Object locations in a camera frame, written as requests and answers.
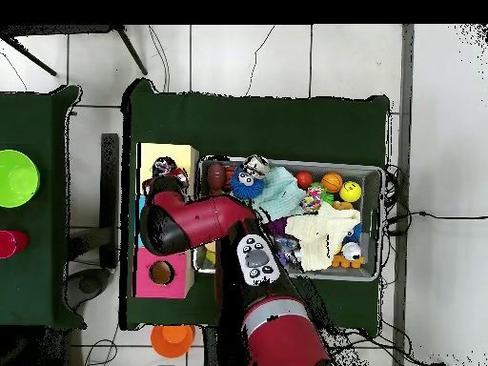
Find wooden box with three holes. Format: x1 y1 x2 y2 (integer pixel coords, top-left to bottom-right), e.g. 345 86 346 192
133 142 200 299

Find clear mesh bin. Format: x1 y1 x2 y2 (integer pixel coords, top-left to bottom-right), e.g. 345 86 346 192
193 154 385 282

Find brown toy football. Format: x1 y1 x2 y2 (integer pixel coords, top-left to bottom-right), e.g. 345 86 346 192
206 162 229 193

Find blue spiky toy with eyes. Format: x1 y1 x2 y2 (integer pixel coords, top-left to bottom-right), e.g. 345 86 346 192
229 166 265 201

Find black flat stand bar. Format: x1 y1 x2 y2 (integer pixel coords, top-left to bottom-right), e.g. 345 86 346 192
99 132 120 270

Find crushed silver drink can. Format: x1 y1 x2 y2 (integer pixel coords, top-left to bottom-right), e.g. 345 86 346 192
242 153 273 179

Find dark green table cloth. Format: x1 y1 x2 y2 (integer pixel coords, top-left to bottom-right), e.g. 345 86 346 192
119 77 392 336
0 84 87 331

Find light blue cloth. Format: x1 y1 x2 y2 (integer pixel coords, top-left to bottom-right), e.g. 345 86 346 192
251 166 307 225

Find small red-orange ball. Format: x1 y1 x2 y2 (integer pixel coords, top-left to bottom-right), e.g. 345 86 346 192
295 170 315 191

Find black tripod stand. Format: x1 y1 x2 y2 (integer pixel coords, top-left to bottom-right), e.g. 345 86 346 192
0 24 149 77

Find grey round stand base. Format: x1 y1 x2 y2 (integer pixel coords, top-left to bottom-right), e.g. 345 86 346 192
66 268 112 310

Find cream cloth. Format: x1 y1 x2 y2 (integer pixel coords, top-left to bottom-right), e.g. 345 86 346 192
284 201 361 275

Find orange toy basketball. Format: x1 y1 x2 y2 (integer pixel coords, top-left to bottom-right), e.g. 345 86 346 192
320 172 344 194

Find lime green plastic bowl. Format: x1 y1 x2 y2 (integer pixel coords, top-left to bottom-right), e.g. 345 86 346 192
0 149 41 209

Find orange plastic cup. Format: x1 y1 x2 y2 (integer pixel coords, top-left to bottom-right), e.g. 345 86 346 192
150 324 196 358

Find yellow smiley ball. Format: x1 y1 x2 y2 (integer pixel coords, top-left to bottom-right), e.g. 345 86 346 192
338 180 362 204

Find pink-red plastic cup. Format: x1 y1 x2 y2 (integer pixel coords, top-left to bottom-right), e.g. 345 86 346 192
0 230 31 259

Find black power cable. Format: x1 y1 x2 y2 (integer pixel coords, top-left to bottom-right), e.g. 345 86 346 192
380 163 488 237

